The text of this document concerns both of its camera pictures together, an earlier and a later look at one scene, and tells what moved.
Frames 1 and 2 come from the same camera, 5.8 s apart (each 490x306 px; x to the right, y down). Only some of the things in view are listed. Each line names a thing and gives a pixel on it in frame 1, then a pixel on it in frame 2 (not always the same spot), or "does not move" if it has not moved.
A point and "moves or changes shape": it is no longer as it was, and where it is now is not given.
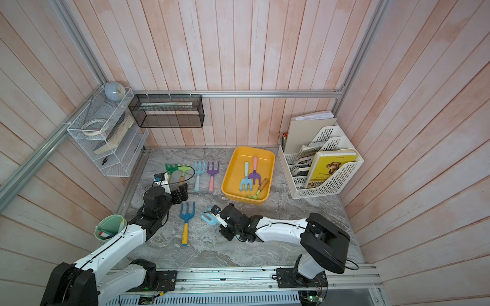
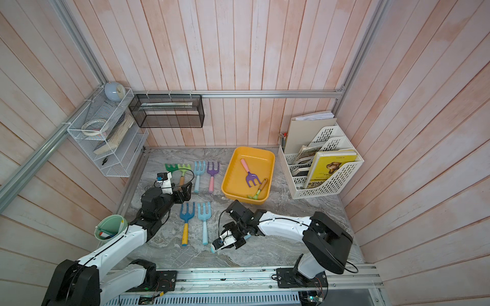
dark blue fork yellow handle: [186, 217] does not move
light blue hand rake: [214, 220] moves or changes shape
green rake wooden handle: [170, 169] does not move
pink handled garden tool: [254, 175] moves or changes shape
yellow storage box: [236, 172] does not move
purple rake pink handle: [212, 172] does not move
